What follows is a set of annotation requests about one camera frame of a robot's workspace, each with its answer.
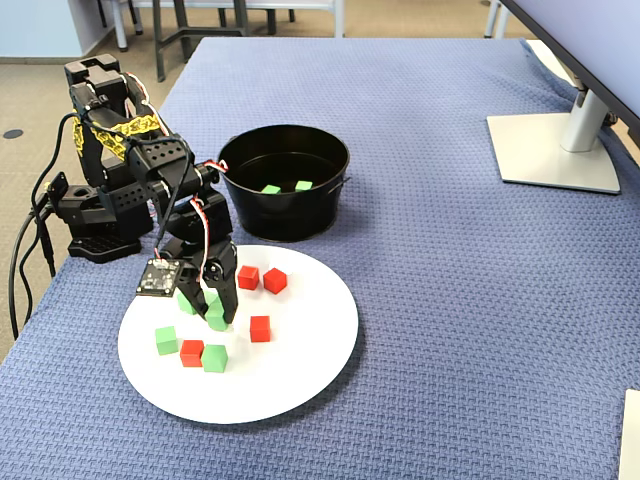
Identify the black floor disc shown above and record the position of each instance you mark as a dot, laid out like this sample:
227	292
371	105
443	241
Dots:
12	134

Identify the white flat board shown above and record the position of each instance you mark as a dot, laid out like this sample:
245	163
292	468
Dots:
631	440

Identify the gray chair legs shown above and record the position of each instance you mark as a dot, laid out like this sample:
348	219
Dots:
501	22

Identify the blue woven table cloth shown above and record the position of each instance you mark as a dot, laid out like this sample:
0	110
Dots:
425	275

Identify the dark chair leg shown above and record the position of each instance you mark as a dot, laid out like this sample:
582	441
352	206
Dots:
136	20
271	20
102	14

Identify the light gray table frame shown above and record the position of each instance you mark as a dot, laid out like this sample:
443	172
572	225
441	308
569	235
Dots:
339	20

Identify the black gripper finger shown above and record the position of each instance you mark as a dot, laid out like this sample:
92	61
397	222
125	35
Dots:
194	295
227	295

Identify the dark metal stool frame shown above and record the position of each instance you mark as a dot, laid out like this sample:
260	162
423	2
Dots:
159	50

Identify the monitor with silver stand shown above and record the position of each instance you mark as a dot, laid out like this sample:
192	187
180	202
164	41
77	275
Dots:
550	155

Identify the white round plate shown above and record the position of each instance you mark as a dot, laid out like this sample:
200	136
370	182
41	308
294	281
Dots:
300	360

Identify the red cube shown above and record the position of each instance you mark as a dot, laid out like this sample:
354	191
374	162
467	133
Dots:
274	280
260	328
192	352
248	277

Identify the light gray table leg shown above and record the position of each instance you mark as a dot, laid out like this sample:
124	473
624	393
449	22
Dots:
121	30

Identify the black metal bucket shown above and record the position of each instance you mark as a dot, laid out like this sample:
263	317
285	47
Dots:
280	220

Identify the light blue cabinet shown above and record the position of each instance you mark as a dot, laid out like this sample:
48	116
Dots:
40	25

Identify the black wrist camera board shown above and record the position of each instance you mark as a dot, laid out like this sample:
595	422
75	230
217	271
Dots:
160	277

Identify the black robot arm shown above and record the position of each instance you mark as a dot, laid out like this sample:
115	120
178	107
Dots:
150	160

